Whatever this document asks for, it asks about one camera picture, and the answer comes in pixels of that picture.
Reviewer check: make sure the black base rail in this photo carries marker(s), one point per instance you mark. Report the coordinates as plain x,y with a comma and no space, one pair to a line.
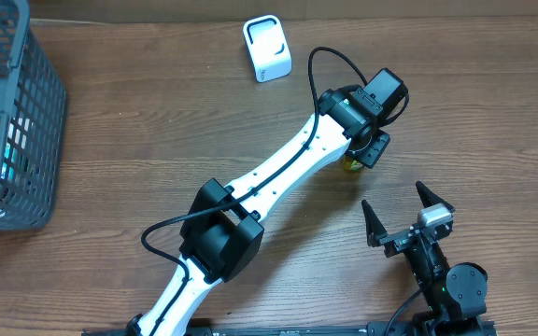
287,331

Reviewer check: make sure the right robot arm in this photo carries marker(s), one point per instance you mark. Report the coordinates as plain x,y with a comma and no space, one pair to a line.
450,299

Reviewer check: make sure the grey plastic mesh basket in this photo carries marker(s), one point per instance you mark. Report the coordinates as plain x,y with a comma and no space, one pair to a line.
33,111

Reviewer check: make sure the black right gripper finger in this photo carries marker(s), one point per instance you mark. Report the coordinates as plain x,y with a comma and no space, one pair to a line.
429,198
375,231

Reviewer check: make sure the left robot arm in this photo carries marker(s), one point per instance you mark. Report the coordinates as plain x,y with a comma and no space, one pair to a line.
223,230

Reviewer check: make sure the yellow dish soap bottle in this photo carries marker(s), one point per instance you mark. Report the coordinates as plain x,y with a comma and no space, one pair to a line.
350,165

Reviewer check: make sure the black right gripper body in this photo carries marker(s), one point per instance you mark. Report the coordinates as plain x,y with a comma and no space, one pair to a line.
399,242

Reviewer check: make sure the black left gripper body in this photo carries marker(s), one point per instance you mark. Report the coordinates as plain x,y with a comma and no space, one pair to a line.
375,152

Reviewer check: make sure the white barcode scanner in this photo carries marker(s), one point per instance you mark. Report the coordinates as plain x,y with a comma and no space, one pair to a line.
267,47

